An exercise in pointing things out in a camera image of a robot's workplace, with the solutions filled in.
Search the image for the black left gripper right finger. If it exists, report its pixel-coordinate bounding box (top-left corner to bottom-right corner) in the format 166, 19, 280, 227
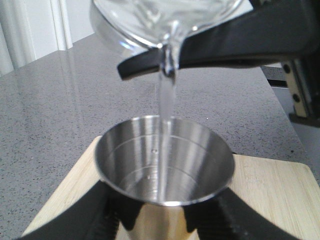
184, 188, 297, 240

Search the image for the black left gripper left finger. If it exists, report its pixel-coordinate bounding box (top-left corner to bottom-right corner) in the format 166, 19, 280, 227
14, 178, 121, 240

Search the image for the steel double jigger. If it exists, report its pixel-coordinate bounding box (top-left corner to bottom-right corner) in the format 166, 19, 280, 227
95, 115, 235, 240

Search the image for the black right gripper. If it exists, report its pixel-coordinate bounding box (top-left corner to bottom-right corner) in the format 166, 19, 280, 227
259, 57, 320, 126

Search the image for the glass beaker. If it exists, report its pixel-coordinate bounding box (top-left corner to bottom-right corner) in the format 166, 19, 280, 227
90, 0, 242, 79

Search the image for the wooden cutting board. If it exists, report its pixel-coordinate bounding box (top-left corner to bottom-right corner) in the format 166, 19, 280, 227
23, 136, 320, 240

